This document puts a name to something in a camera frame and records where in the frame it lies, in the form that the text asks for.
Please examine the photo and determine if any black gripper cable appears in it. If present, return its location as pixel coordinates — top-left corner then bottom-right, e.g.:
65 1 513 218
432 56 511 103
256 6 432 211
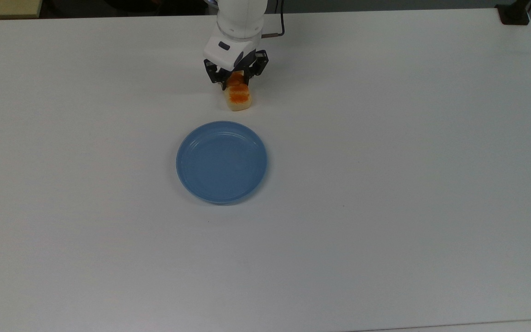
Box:
261 0 286 38

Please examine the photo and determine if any blue round plate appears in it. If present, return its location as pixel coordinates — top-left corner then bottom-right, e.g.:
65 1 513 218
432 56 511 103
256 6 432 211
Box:
176 121 268 206

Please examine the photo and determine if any black stand base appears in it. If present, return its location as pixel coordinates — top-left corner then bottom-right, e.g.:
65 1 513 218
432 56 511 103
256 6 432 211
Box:
496 0 531 26

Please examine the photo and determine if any beige board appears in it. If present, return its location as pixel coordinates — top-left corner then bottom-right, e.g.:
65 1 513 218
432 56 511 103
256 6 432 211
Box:
0 0 43 20

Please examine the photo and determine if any orange glazed bread loaf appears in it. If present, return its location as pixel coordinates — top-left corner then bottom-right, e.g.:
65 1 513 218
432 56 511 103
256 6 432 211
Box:
223 71 255 112

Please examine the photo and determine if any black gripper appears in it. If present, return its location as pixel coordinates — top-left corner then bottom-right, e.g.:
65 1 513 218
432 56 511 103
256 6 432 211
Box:
204 51 269 90

